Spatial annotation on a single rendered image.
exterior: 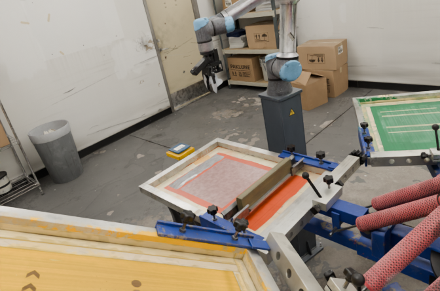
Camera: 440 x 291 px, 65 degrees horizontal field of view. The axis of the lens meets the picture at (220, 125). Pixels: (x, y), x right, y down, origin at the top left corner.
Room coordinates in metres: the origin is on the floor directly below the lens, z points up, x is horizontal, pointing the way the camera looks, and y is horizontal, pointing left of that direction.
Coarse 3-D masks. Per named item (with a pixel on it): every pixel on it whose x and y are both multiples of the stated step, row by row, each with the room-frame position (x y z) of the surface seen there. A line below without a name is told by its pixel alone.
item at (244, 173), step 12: (228, 156) 1.74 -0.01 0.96; (216, 168) 1.63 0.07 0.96; (228, 168) 1.60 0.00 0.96; (240, 168) 1.58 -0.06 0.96; (252, 168) 1.55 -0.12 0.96; (264, 168) 1.53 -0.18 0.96; (228, 180) 1.49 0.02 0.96; (240, 180) 1.47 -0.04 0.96; (252, 180) 1.44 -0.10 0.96; (288, 180) 1.38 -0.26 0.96; (300, 180) 1.36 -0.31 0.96; (276, 192) 1.31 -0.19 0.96; (288, 192) 1.29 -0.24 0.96
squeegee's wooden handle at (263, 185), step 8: (288, 160) 1.39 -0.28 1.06; (272, 168) 1.34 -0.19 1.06; (280, 168) 1.34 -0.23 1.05; (288, 168) 1.38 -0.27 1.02; (264, 176) 1.29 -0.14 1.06; (272, 176) 1.30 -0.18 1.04; (280, 176) 1.34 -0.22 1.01; (256, 184) 1.24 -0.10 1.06; (264, 184) 1.26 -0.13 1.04; (272, 184) 1.30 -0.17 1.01; (248, 192) 1.20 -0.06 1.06; (256, 192) 1.22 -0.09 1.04; (264, 192) 1.26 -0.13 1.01; (240, 200) 1.17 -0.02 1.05; (248, 200) 1.19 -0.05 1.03; (256, 200) 1.22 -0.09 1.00; (240, 208) 1.17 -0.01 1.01
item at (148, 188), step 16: (208, 144) 1.87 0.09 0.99; (224, 144) 1.84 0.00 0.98; (240, 144) 1.78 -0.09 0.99; (192, 160) 1.75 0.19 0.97; (272, 160) 1.58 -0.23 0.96; (160, 176) 1.61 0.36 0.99; (320, 176) 1.31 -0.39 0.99; (144, 192) 1.52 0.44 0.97; (160, 192) 1.45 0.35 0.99; (304, 192) 1.22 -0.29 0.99; (176, 208) 1.32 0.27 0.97; (192, 208) 1.27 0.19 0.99; (288, 208) 1.13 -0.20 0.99; (272, 224) 1.06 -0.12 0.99
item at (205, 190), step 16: (208, 176) 1.56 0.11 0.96; (176, 192) 1.48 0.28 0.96; (192, 192) 1.45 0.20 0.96; (208, 192) 1.42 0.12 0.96; (224, 192) 1.39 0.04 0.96; (240, 192) 1.37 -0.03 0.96; (224, 208) 1.27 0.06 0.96; (256, 208) 1.22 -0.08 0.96; (272, 208) 1.20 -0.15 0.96; (256, 224) 1.12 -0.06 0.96
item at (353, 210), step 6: (336, 204) 1.04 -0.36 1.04; (342, 204) 1.03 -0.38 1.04; (348, 204) 1.02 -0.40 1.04; (354, 204) 1.01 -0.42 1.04; (330, 210) 1.03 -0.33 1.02; (336, 210) 1.01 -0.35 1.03; (342, 210) 1.00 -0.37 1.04; (348, 210) 0.99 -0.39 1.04; (354, 210) 0.98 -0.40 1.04; (360, 210) 0.98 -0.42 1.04; (366, 210) 0.97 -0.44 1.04; (330, 216) 1.03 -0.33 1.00; (342, 216) 0.99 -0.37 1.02; (348, 216) 0.98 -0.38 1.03; (354, 216) 0.96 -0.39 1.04; (348, 222) 0.98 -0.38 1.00; (354, 222) 0.96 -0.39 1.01
